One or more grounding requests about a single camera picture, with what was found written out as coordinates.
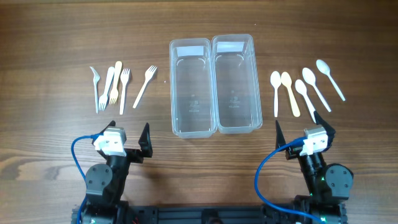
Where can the white plastic spoon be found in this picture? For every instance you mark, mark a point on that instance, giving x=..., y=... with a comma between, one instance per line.
x=310, y=78
x=275, y=82
x=302, y=89
x=325, y=69

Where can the cream plastic fork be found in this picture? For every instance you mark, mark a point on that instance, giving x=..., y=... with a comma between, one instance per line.
x=148, y=76

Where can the right clear plastic container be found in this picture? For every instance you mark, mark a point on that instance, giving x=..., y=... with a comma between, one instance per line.
x=237, y=84

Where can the yellow plastic fork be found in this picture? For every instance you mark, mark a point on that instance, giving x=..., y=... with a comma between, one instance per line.
x=114, y=92

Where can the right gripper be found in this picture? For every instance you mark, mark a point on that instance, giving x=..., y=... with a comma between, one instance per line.
x=294, y=153

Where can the yellow plastic spoon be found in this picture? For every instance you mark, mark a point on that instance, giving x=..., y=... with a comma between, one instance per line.
x=287, y=82

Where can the thin white plastic fork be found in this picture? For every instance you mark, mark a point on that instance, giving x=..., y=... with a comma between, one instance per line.
x=96, y=78

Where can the clear plastic container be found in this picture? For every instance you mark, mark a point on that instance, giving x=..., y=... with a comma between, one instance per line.
x=191, y=88
x=237, y=84

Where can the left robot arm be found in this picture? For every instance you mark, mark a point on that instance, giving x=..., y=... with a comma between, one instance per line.
x=105, y=182

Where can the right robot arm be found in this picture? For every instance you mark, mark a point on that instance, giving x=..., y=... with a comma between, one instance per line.
x=329, y=185

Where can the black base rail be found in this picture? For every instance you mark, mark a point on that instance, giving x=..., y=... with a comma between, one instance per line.
x=257, y=214

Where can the left clear plastic container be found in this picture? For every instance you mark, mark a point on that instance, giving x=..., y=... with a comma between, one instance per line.
x=191, y=88

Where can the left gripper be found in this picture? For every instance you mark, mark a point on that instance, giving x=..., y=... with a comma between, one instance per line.
x=131, y=154

